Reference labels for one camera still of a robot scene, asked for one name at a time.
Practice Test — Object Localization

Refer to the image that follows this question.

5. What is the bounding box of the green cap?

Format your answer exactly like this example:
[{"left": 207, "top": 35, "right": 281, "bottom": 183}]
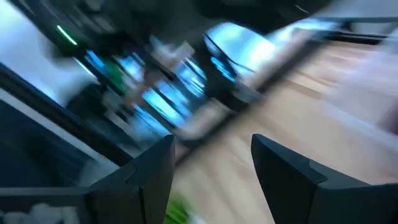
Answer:
[{"left": 163, "top": 192, "right": 195, "bottom": 224}]

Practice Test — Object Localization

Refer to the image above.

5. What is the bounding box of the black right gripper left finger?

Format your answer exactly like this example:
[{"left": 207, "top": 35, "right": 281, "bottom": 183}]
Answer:
[{"left": 87, "top": 134, "right": 177, "bottom": 224}]

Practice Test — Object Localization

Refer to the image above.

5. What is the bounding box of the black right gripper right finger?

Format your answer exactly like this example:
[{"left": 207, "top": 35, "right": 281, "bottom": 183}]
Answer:
[{"left": 250, "top": 133, "right": 398, "bottom": 224}]

